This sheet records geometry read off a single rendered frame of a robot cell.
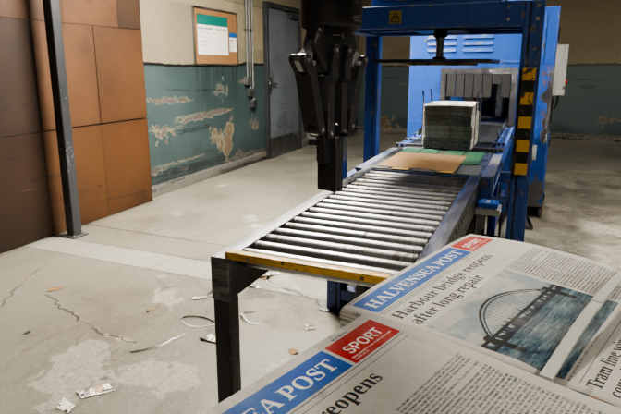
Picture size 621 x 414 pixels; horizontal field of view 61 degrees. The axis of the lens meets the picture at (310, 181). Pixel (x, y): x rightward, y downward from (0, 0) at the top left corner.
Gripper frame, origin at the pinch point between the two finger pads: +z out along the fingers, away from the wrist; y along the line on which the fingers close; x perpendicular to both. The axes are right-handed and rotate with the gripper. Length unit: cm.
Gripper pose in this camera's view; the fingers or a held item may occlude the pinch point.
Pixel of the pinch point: (330, 163)
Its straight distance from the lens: 66.8
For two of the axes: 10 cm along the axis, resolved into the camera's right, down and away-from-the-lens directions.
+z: 0.0, 9.8, 2.2
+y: 6.5, -1.6, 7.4
